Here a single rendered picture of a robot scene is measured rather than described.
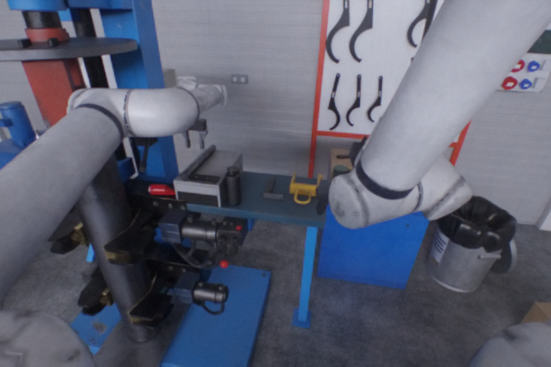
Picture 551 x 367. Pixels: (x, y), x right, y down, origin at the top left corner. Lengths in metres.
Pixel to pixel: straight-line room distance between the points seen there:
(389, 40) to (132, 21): 2.09
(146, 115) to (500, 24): 0.65
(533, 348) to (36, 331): 0.43
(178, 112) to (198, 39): 2.49
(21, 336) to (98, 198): 1.13
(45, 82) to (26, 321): 0.89
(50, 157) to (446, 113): 0.59
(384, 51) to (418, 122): 2.61
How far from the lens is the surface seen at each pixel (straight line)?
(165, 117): 0.74
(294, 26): 2.96
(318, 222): 1.40
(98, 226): 1.53
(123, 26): 1.64
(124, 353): 2.17
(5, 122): 4.14
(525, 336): 0.36
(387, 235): 2.29
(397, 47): 2.96
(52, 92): 1.16
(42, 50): 1.10
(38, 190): 0.57
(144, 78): 1.63
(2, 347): 0.35
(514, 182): 3.82
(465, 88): 0.33
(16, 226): 0.54
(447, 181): 0.54
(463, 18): 0.32
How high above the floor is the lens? 1.90
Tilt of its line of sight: 30 degrees down
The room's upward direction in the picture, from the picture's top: 1 degrees clockwise
